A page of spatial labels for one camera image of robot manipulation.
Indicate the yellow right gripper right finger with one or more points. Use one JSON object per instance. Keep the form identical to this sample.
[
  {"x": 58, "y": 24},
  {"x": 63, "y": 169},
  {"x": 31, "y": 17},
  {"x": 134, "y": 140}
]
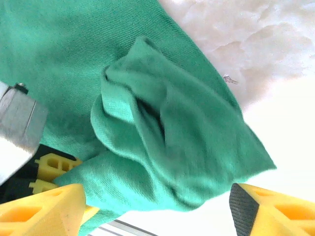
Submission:
[{"x": 283, "y": 214}]

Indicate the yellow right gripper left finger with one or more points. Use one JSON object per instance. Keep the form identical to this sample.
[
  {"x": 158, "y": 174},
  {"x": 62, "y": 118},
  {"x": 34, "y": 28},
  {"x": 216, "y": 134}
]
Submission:
[{"x": 41, "y": 214}]

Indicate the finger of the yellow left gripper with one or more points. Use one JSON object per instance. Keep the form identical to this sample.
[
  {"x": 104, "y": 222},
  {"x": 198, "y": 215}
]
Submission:
[
  {"x": 51, "y": 166},
  {"x": 41, "y": 186}
]

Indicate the green long pants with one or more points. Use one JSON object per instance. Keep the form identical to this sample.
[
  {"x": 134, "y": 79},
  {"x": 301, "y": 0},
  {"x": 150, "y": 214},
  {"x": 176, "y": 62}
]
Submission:
[{"x": 147, "y": 123}]

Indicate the wide aluminium mounting rail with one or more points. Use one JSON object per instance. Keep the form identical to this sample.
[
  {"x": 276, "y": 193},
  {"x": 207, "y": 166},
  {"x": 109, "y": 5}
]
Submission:
[{"x": 128, "y": 228}]

